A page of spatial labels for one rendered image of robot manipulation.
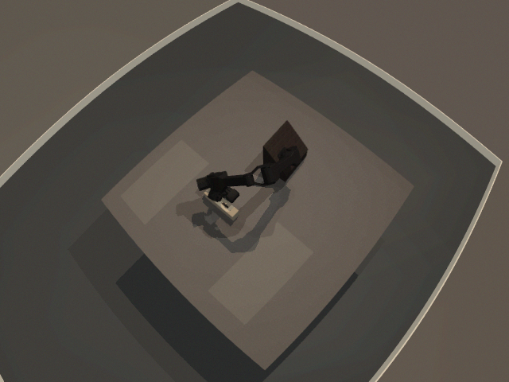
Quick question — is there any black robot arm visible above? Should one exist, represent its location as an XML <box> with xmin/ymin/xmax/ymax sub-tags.
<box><xmin>196</xmin><ymin>146</ymin><xmax>301</xmax><ymax>202</ymax></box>

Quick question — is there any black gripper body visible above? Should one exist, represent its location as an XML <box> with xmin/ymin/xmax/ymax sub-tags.
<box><xmin>223</xmin><ymin>187</ymin><xmax>239</xmax><ymax>203</ymax></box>

